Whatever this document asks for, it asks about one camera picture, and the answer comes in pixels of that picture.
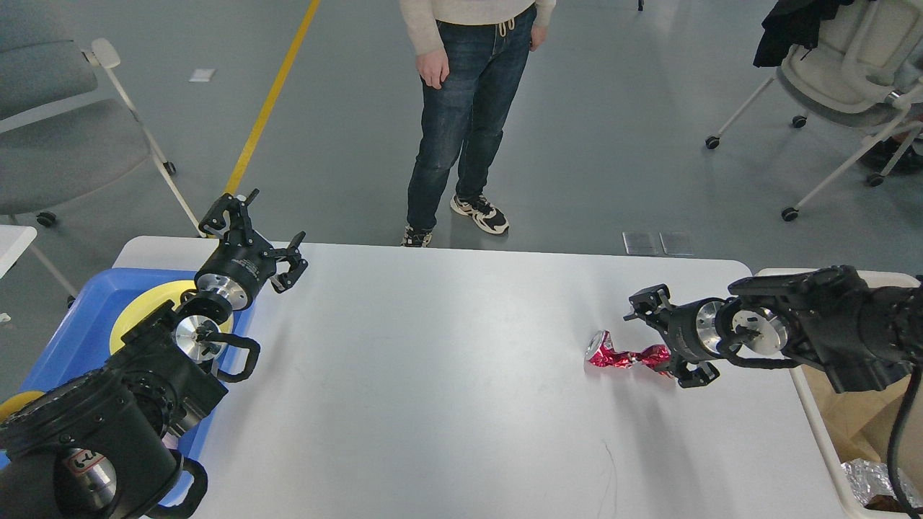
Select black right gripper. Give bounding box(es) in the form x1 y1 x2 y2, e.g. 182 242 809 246
623 285 725 389

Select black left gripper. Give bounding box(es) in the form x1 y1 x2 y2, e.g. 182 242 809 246
194 190 309 310

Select red snack wrapper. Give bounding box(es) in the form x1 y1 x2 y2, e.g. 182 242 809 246
584 329 671 371

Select yellow plastic plate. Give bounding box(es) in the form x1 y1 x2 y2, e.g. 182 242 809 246
109 280 221 362

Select brown paper bag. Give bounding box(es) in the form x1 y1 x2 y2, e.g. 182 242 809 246
802 367 910 463

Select foil bag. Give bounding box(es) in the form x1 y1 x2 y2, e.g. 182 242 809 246
841 458 904 513

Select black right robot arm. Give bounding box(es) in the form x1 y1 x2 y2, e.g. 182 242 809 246
627 265 921 518

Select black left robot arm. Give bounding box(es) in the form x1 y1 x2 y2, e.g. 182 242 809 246
2 190 309 518

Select floor socket plates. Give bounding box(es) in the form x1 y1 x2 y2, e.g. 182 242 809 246
622 232 695 257

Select blue plastic tray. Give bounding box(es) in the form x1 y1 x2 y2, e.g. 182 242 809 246
0 268 259 505

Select white plastic bin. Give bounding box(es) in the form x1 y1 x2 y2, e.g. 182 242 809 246
791 270 920 518

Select grey chair at left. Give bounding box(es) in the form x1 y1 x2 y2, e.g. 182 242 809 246
0 0 203 235

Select white side table corner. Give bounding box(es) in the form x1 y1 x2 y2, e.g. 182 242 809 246
0 224 37 278

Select teal yellow cup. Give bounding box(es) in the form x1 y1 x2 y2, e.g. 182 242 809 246
0 390 44 422

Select person in beige sweater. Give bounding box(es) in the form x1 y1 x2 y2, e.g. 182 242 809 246
399 1 556 249

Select white office chair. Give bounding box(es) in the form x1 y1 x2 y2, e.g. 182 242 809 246
705 1 922 221

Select black jacket on chair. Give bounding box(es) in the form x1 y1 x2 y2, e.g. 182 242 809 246
753 1 853 68

